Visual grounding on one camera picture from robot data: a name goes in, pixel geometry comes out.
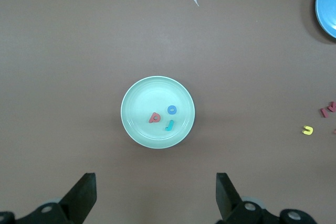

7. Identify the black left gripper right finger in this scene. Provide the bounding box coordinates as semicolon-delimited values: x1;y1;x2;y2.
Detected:
216;173;320;224

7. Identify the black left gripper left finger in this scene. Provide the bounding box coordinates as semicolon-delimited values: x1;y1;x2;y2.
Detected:
0;173;97;224

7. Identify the red foam letter p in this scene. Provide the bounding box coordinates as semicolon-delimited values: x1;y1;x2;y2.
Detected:
148;112;161;124

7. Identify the pale green round plate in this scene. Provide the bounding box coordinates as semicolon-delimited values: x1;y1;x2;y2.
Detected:
120;76;196;150

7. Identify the dark red foam letter i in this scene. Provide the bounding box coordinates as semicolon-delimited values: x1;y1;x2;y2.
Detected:
319;107;332;119

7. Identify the blue round plate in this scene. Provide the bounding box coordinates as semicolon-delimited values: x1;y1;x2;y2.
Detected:
314;0;336;38

